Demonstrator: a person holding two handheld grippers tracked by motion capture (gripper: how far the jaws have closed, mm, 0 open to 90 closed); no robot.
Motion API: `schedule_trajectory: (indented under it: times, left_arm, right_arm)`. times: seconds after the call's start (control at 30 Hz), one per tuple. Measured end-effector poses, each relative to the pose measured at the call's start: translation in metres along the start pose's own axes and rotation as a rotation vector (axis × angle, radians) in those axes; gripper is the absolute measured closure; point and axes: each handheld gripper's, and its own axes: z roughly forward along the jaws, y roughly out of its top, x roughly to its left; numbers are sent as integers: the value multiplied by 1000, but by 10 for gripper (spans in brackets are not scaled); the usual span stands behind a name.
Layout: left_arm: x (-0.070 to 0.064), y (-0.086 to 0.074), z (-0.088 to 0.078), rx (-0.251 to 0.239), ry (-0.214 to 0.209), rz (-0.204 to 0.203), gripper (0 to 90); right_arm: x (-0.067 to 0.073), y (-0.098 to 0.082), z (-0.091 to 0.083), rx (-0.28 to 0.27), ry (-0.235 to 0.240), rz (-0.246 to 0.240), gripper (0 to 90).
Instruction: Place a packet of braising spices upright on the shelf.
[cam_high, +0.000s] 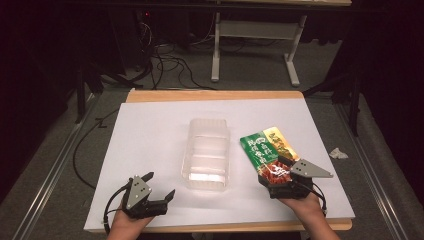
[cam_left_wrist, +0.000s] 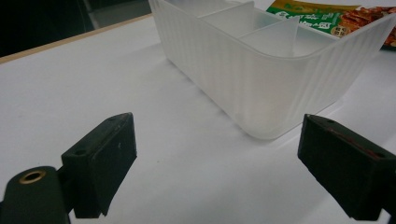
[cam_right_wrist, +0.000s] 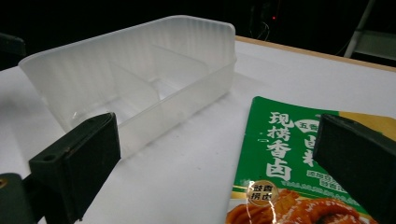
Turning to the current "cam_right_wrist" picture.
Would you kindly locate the green seasoning packet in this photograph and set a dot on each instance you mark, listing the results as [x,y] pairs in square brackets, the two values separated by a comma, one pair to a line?
[274,168]

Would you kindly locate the metal stand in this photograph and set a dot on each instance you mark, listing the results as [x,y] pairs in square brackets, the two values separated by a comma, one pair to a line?
[369,37]

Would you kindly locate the dark chair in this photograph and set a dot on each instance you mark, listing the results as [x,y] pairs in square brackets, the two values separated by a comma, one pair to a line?
[11,49]

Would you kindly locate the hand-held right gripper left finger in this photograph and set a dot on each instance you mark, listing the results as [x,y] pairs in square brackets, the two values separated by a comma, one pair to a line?
[81,165]

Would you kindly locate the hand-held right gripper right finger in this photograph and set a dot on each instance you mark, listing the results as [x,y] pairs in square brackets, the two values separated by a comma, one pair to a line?
[358,155]

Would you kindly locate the translucent plastic storage box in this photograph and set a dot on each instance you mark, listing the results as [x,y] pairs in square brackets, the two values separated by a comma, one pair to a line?
[149,77]

